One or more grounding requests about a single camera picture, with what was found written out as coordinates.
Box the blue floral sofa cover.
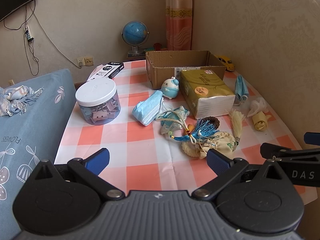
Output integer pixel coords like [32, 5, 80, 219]
[1, 69, 75, 239]

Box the beige wall socket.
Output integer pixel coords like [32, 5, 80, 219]
[84, 56, 94, 66]

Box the cream embroidered sachet pouch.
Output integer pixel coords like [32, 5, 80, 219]
[199, 132, 238, 159]

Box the yellow sock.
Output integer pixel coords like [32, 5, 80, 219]
[252, 111, 271, 131]

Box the yellow toy car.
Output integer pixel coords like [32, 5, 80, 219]
[214, 55, 235, 72]

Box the white sock ball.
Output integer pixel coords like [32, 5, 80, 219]
[247, 97, 268, 118]

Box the blue embroidered sachet pouch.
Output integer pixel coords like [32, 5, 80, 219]
[156, 106, 190, 135]

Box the gold tissue paper pack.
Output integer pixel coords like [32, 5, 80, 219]
[179, 69, 235, 119]

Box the white wall socket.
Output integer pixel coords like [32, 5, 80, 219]
[76, 57, 85, 68]

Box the white blue fringed scarf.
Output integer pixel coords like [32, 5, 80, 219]
[1, 85, 44, 116]

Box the orange pink curtain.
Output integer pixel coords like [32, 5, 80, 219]
[165, 0, 193, 50]

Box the orange finger cot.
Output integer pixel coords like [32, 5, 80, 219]
[186, 124, 195, 133]

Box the folded blue face mask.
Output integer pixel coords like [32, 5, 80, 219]
[234, 74, 249, 105]

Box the brown hair scrunchie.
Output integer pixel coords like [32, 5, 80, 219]
[202, 116, 220, 129]

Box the black white pen box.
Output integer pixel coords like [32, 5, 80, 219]
[87, 62, 124, 81]

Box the blue face mask stack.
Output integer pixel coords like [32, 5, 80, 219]
[132, 90, 163, 126]

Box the white wall cable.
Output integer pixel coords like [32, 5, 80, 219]
[32, 12, 82, 68]

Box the cream hair scrunchie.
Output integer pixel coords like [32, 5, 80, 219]
[181, 142, 200, 158]

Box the blue desk globe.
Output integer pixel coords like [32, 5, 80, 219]
[121, 21, 149, 58]

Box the checkered orange white tablecloth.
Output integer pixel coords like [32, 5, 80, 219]
[54, 59, 316, 205]

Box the white power strip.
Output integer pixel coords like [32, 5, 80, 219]
[24, 24, 34, 43]

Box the blue white plush toy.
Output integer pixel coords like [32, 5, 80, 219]
[161, 76, 179, 99]

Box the brown cardboard box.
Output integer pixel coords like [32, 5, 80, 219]
[145, 50, 226, 89]

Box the clear jar white lid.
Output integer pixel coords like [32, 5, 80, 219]
[75, 78, 121, 125]

